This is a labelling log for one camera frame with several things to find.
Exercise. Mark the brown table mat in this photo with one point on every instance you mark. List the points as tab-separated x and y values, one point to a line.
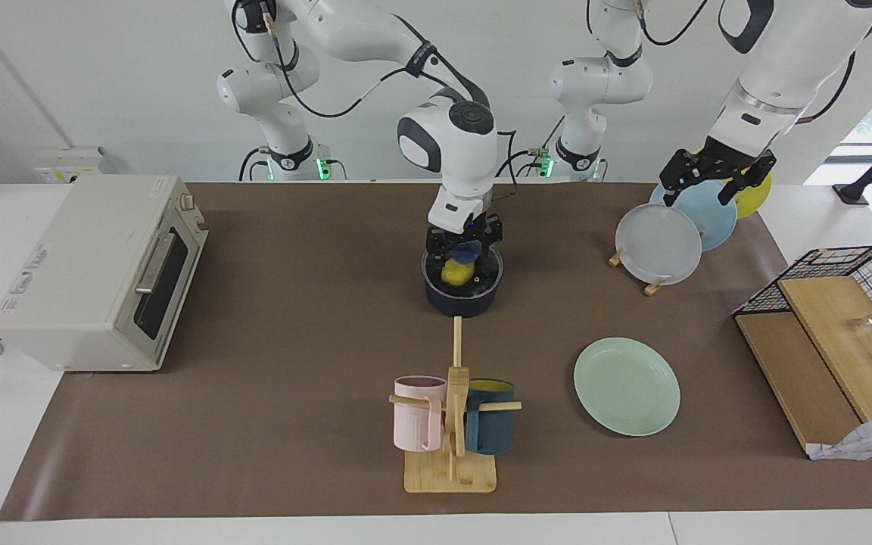
292	341

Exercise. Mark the brown wooden base board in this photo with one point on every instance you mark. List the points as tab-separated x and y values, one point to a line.
792	371

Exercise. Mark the dark teal mug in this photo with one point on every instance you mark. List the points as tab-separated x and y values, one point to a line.
490	435

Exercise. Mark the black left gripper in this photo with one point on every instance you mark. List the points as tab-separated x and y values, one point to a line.
724	157

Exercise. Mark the white toaster oven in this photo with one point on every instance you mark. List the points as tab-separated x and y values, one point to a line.
80	288

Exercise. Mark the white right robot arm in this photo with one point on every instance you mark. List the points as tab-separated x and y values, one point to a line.
451	136

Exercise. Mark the light wooden shelf board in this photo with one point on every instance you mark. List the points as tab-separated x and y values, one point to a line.
837	341

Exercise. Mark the light blue plate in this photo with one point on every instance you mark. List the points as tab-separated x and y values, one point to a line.
714	219

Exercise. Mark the glass lid with blue knob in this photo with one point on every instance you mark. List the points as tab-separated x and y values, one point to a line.
465	253

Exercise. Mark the yellow plate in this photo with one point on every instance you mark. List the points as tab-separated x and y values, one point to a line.
755	200

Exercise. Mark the wooden plate rack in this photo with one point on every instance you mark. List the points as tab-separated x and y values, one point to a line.
653	288

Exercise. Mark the wooden mug tree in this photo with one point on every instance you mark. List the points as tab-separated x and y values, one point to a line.
451	477

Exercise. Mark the mint green plate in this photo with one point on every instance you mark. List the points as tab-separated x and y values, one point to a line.
625	386

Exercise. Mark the pink mug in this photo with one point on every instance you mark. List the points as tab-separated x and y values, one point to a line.
409	424

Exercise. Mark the yellow potato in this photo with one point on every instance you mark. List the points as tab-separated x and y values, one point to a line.
457	274

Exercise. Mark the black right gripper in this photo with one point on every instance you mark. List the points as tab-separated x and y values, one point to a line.
466	231

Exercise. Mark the grey plate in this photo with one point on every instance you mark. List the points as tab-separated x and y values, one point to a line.
659	246

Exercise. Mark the white socket box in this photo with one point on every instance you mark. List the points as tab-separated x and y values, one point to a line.
65	166

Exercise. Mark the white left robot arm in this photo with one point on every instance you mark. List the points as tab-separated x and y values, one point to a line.
792	60

